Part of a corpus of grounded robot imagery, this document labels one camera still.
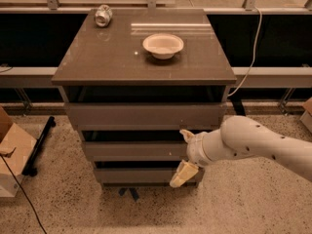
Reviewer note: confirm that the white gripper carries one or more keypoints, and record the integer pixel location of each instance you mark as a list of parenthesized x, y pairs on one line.
[(195, 150)]

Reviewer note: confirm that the grey bottom drawer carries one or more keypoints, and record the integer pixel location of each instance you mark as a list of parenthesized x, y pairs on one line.
[(134, 176)]

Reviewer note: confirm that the grey drawer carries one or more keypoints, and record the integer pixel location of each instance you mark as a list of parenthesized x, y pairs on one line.
[(139, 116), (135, 151), (134, 176)]

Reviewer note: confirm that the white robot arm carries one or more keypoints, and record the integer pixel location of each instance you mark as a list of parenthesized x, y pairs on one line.
[(240, 137)]

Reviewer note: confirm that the grey middle drawer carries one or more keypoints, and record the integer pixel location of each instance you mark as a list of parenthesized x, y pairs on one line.
[(135, 151)]

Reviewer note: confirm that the grey drawer cabinet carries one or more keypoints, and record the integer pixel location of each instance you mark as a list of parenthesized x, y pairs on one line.
[(131, 87)]

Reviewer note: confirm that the grey top drawer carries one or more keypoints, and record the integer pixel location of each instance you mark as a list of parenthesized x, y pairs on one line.
[(139, 116)]

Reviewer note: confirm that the white paper bowl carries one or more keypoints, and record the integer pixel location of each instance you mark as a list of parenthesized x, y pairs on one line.
[(163, 45)]

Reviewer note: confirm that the cardboard box right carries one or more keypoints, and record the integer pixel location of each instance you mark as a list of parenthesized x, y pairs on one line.
[(306, 117)]

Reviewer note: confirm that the cardboard box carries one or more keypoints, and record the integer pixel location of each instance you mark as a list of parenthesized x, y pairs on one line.
[(16, 145), (306, 117)]

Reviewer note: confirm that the black bar on floor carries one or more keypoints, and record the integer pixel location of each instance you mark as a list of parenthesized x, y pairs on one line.
[(29, 168)]

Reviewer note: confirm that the crushed metal can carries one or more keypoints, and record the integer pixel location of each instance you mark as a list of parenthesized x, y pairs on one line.
[(103, 15)]

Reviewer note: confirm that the cardboard box left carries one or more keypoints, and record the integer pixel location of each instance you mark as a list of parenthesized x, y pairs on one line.
[(16, 145)]

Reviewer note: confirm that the black bracket behind cabinet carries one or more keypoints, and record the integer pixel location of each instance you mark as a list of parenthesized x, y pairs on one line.
[(237, 103)]

